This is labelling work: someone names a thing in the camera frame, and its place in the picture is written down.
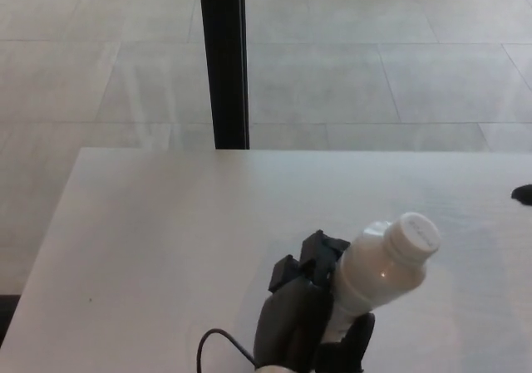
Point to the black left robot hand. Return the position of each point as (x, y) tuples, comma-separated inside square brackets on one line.
[(291, 327)]

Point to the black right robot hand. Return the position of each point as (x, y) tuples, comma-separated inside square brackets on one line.
[(524, 194)]

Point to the white plastic bottle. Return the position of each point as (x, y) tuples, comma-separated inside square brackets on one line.
[(374, 273)]

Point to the white bottle cap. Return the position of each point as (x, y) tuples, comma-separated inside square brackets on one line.
[(417, 236)]

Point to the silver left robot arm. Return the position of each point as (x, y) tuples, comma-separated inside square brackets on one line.
[(270, 369)]

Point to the dark base beside table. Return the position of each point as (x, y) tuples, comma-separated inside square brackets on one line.
[(7, 312)]

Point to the black vertical frame post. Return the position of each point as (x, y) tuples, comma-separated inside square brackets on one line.
[(224, 57)]

